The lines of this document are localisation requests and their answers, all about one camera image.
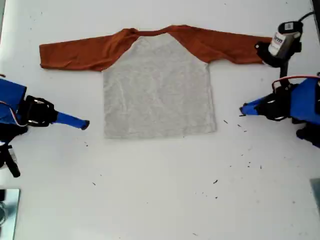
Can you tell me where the grey t-shirt with orange-brown sleeves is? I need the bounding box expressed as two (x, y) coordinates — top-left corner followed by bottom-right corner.
(39, 24), (274, 140)

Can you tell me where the red white servo wire gripper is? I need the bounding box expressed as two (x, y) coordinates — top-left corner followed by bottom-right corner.
(271, 74), (320, 95)
(0, 100), (23, 128)

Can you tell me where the black camera stalk on gripper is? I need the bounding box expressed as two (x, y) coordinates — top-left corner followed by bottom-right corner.
(278, 61), (292, 87)

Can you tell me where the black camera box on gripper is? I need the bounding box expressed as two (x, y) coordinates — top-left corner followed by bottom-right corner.
(254, 21), (304, 69)
(0, 143), (22, 179)

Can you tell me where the black camera cable on gripper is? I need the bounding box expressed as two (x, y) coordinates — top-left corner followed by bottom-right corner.
(298, 10), (316, 25)

